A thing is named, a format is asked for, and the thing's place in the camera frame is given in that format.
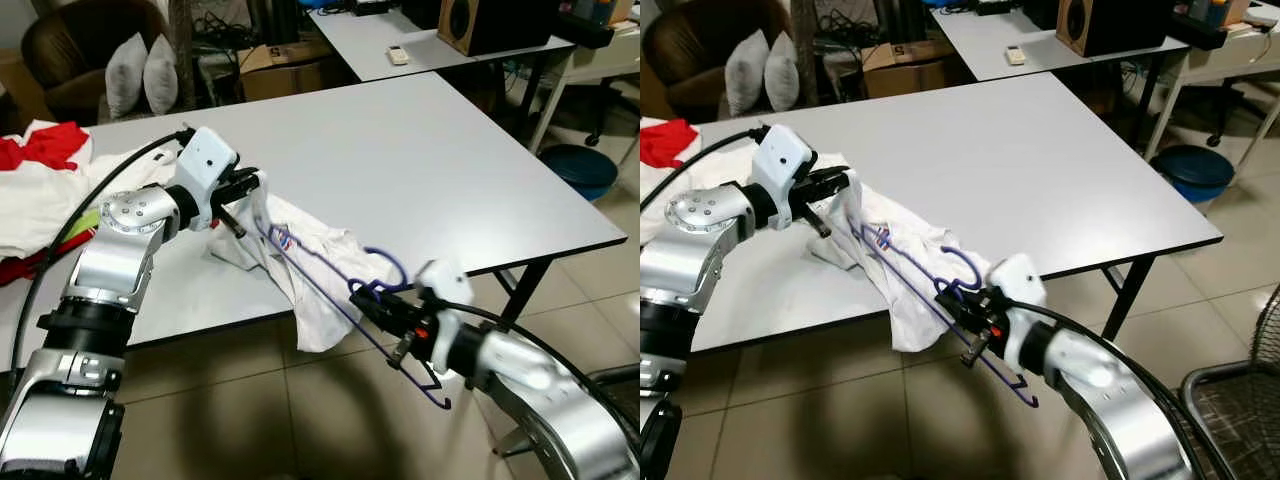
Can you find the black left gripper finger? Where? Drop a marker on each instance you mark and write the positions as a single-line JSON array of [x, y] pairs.
[[817, 223], [260, 183], [233, 222], [848, 183]]

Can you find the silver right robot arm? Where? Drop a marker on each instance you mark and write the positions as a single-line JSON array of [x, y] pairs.
[[1100, 370], [545, 372]]

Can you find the white desk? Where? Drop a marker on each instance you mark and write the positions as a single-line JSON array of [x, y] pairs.
[[1230, 60], [600, 62]]

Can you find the white remote control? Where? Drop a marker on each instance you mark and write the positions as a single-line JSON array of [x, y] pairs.
[[398, 55], [1016, 55]]

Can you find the red garment with white stripes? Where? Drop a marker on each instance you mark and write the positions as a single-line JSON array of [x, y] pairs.
[[668, 145], [50, 145]]

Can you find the brown armchair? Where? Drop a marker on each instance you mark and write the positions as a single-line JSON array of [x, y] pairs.
[[690, 40], [70, 40]]

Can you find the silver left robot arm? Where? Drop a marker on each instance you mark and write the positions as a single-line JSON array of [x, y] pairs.
[[690, 270], [115, 265]]

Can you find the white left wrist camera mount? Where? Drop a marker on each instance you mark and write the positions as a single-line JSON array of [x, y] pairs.
[[782, 160], [205, 160]]

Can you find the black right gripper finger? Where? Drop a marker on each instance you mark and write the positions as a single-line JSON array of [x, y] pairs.
[[370, 294], [976, 350], [405, 349], [953, 293]]

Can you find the blue plastic basin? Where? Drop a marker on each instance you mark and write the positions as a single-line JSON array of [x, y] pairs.
[[1192, 172], [580, 170]]

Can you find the large grey table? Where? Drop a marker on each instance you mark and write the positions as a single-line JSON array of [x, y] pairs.
[[400, 160], [1000, 150]]

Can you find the cardboard box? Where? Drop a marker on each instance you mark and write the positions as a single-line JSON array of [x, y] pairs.
[[285, 70], [905, 70]]

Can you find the grey pillow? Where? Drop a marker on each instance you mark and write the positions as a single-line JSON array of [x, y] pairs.
[[747, 75], [127, 75], [162, 75], [783, 72]]

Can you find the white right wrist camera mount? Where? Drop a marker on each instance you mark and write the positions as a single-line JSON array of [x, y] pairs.
[[1018, 280], [445, 285]]

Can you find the small grey table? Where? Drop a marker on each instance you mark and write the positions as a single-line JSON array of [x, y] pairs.
[[430, 45], [1040, 45]]

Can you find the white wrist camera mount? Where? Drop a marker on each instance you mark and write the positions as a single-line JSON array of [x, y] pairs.
[[205, 160], [1018, 280], [445, 285], [782, 160]]

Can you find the white garment with red print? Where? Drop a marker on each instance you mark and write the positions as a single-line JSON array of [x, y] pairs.
[[920, 260], [335, 255]]

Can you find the wooden loudspeaker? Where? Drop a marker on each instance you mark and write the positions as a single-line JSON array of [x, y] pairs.
[[1085, 25], [470, 25]]

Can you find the purple plastic hanger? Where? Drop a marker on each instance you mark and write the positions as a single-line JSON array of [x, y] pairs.
[[978, 268], [402, 272]]

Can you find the dark woven chair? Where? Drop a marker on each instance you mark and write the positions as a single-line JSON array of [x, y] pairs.
[[1240, 420], [620, 372]]

